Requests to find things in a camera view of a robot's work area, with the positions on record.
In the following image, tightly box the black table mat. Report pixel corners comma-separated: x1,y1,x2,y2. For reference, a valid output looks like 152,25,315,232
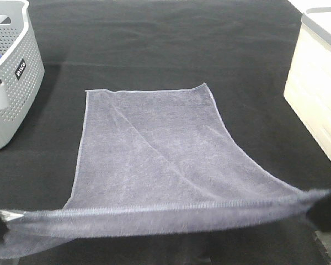
0,1,331,264

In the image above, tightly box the clear tape strip left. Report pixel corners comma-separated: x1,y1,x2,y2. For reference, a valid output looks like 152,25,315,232
0,209,26,222

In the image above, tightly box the grey towel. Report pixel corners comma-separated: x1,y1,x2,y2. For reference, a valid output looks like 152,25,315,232
0,84,330,259

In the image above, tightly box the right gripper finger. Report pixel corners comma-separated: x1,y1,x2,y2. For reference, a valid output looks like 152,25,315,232
306,192,331,232

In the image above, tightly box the grey perforated laundry basket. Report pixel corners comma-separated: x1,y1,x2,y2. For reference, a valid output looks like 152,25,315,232
0,1,45,149

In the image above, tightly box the cream storage box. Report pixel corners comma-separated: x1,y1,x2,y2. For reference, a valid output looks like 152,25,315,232
284,6,331,161

